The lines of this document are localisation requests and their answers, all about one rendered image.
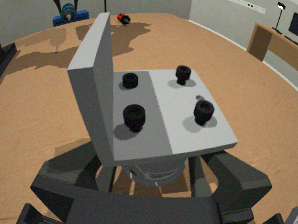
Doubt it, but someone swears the blue electric screwdriver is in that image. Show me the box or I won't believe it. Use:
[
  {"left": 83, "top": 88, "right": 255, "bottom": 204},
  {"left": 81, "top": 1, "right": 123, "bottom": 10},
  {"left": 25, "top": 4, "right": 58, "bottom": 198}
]
[{"left": 61, "top": 3, "right": 77, "bottom": 22}]

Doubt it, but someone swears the red screwdriver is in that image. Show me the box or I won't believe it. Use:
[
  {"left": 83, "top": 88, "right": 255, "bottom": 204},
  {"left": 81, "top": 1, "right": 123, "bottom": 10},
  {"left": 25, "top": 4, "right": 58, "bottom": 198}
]
[{"left": 117, "top": 13, "right": 131, "bottom": 25}]

